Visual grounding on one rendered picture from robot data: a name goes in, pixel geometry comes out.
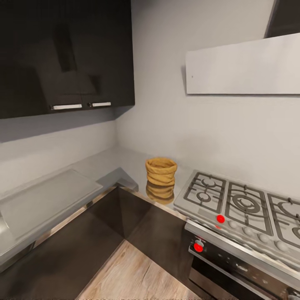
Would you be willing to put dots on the oven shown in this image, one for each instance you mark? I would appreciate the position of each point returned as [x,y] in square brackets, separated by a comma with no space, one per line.
[217,270]

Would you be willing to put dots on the drop in sink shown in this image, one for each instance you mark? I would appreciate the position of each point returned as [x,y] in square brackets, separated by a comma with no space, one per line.
[26,211]

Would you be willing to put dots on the burner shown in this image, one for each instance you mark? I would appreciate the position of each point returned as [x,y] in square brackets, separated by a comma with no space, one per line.
[263,217]

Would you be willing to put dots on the cabinet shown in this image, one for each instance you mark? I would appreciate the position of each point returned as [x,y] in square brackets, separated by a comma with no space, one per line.
[60,56]

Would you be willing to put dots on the popcorn bag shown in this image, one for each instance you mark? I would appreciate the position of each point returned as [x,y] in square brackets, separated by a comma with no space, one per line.
[161,171]

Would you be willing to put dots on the range hood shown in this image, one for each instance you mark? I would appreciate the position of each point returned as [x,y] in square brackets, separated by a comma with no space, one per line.
[264,66]

